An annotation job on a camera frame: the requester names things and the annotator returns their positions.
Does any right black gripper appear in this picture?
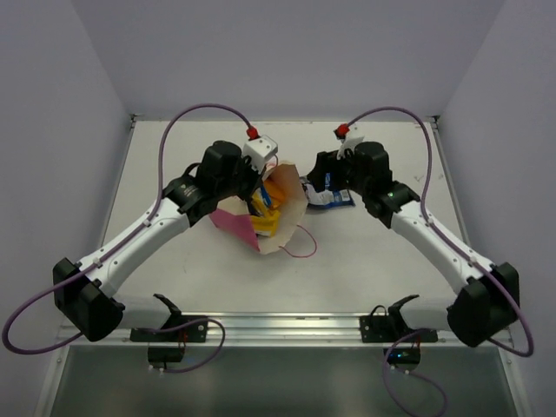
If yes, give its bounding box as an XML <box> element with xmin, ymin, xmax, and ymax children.
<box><xmin>307</xmin><ymin>146</ymin><xmax>370</xmax><ymax>198</ymax></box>

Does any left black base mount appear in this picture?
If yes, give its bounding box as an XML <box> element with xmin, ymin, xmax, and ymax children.
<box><xmin>129</xmin><ymin>294</ymin><xmax>209</xmax><ymax>343</ymax></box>

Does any black controller box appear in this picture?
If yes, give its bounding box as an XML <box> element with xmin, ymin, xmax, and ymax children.
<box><xmin>383</xmin><ymin>347</ymin><xmax>421</xmax><ymax>367</ymax></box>
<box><xmin>147</xmin><ymin>346</ymin><xmax>185</xmax><ymax>367</ymax></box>

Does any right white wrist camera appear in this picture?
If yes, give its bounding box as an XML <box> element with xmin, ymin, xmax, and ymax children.
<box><xmin>334</xmin><ymin>123</ymin><xmax>365</xmax><ymax>160</ymax></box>

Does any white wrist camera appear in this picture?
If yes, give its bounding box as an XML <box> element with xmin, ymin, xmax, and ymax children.
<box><xmin>334</xmin><ymin>123</ymin><xmax>365</xmax><ymax>160</ymax></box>
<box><xmin>242</xmin><ymin>136</ymin><xmax>278</xmax><ymax>173</ymax></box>

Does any aluminium front rail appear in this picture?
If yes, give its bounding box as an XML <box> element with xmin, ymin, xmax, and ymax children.
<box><xmin>73</xmin><ymin>312</ymin><xmax>465</xmax><ymax>348</ymax></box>

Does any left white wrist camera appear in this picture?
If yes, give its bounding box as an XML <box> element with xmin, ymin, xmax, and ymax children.
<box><xmin>242</xmin><ymin>136</ymin><xmax>278</xmax><ymax>173</ymax></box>

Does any left black controller box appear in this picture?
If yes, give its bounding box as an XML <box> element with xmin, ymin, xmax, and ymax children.
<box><xmin>147</xmin><ymin>346</ymin><xmax>185</xmax><ymax>367</ymax></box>

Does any pink and cream paper bag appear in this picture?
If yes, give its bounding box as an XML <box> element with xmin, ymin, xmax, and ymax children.
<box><xmin>209</xmin><ymin>162</ymin><xmax>308</xmax><ymax>255</ymax></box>

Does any dark blue chips bag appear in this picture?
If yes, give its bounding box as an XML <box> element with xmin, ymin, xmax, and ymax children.
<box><xmin>300</xmin><ymin>173</ymin><xmax>355</xmax><ymax>210</ymax></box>

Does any yellow snack bar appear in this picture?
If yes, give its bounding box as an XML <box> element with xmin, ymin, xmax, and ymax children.
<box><xmin>253</xmin><ymin>179</ymin><xmax>286</xmax><ymax>210</ymax></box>
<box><xmin>250</xmin><ymin>209</ymin><xmax>281</xmax><ymax>237</ymax></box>

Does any purple cable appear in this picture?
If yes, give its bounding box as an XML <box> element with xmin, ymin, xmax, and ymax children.
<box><xmin>1</xmin><ymin>104</ymin><xmax>260</xmax><ymax>374</ymax></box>
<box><xmin>334</xmin><ymin>106</ymin><xmax>536</xmax><ymax>417</ymax></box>

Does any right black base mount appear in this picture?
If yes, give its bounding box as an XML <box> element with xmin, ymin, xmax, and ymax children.
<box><xmin>359</xmin><ymin>295</ymin><xmax>420</xmax><ymax>343</ymax></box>

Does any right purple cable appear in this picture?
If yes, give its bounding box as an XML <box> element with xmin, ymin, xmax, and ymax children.
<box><xmin>334</xmin><ymin>106</ymin><xmax>536</xmax><ymax>417</ymax></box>

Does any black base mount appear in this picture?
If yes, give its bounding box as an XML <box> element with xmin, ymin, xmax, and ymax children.
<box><xmin>129</xmin><ymin>294</ymin><xmax>209</xmax><ymax>343</ymax></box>
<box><xmin>359</xmin><ymin>295</ymin><xmax>420</xmax><ymax>343</ymax></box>

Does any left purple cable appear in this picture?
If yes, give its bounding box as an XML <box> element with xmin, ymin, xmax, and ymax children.
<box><xmin>1</xmin><ymin>104</ymin><xmax>260</xmax><ymax>374</ymax></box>

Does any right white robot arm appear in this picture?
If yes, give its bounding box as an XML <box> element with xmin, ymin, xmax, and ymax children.
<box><xmin>308</xmin><ymin>142</ymin><xmax>520</xmax><ymax>348</ymax></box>

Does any right black controller box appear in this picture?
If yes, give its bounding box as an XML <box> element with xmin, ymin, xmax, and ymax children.
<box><xmin>383</xmin><ymin>347</ymin><xmax>421</xmax><ymax>367</ymax></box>

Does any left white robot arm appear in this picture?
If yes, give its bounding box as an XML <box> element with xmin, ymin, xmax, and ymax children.
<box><xmin>53</xmin><ymin>136</ymin><xmax>277</xmax><ymax>341</ymax></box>

